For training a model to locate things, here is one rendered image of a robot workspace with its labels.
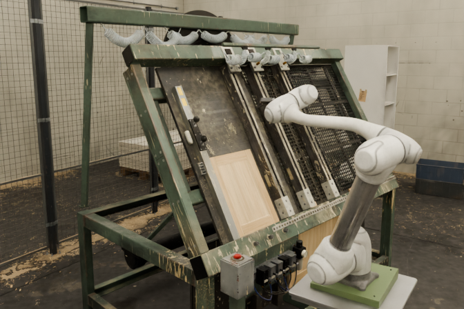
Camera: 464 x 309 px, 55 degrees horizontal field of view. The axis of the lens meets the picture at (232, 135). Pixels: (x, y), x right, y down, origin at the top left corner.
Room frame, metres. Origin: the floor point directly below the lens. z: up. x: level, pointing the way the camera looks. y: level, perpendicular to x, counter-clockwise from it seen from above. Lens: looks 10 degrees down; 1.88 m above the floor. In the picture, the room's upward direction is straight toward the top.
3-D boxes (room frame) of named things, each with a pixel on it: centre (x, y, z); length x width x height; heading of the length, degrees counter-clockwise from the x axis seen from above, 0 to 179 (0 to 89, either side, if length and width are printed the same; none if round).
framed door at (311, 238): (3.26, -0.72, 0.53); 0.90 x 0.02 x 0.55; 136
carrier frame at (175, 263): (3.33, -0.14, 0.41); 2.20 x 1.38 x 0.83; 136
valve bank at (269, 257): (2.36, -0.28, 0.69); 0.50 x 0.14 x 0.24; 136
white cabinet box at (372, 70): (6.34, -1.98, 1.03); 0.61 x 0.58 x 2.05; 146
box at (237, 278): (1.99, -0.03, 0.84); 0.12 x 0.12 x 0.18; 46
